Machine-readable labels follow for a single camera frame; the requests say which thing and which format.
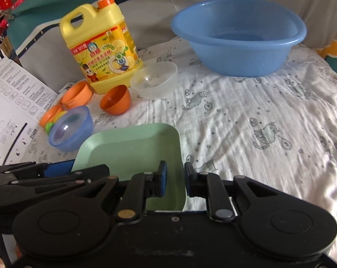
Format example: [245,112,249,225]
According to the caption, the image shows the blue plastic basin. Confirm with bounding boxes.
[171,0,307,78]

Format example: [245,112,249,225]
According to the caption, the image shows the yellow toy banana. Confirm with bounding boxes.
[52,111,68,123]

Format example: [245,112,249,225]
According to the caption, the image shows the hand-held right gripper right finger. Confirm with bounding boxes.
[184,162,278,222]

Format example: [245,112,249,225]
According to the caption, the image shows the clear white bowl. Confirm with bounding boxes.
[130,61,178,100]

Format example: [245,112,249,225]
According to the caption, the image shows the orange toy pot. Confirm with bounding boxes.
[61,81,94,110]

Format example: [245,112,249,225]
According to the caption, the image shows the green square plate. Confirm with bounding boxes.
[71,123,189,211]

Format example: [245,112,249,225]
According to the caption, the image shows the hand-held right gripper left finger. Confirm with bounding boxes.
[82,160,169,224]

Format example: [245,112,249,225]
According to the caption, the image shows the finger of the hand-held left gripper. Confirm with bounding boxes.
[0,160,76,186]
[0,164,111,210]

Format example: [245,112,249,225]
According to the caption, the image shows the orange toy lid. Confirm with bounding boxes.
[39,105,63,127]

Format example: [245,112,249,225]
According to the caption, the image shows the blue translucent bowl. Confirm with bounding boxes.
[48,105,94,153]

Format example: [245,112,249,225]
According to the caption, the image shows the printed instruction sheet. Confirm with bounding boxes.
[0,50,59,168]

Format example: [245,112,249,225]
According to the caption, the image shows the grey teal star-trim bedding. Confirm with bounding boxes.
[6,0,337,76]

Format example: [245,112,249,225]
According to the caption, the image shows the orange bowl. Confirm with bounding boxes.
[100,85,130,116]

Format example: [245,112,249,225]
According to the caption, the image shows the yellow detergent bottle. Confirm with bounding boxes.
[59,0,144,95]

